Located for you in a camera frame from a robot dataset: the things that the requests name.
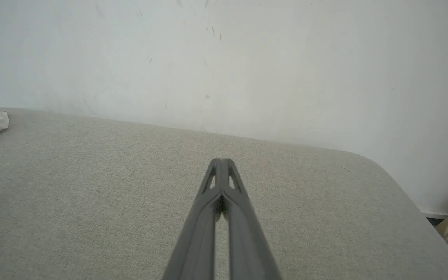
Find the light grey fabric sofa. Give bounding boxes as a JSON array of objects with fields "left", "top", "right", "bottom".
[{"left": 0, "top": 108, "right": 448, "bottom": 280}]

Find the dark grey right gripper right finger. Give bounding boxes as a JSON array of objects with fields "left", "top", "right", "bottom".
[{"left": 222, "top": 158, "right": 283, "bottom": 280}]

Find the white wall baseboard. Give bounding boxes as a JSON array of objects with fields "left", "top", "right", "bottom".
[{"left": 420, "top": 207, "right": 448, "bottom": 218}]

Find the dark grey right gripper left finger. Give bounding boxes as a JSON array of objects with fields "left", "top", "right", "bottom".
[{"left": 162, "top": 158, "right": 223, "bottom": 280}]

